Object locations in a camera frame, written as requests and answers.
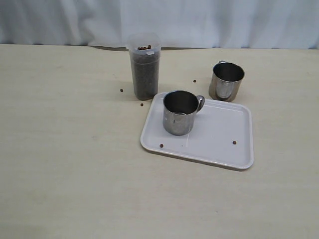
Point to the steel mug with kibble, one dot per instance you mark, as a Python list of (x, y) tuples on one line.
[(179, 111)]

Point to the clear plastic tall container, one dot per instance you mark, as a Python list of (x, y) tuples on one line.
[(144, 51)]

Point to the white backdrop curtain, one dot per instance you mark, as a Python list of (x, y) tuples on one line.
[(178, 23)]

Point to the white plastic tray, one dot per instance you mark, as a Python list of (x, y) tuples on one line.
[(216, 126)]

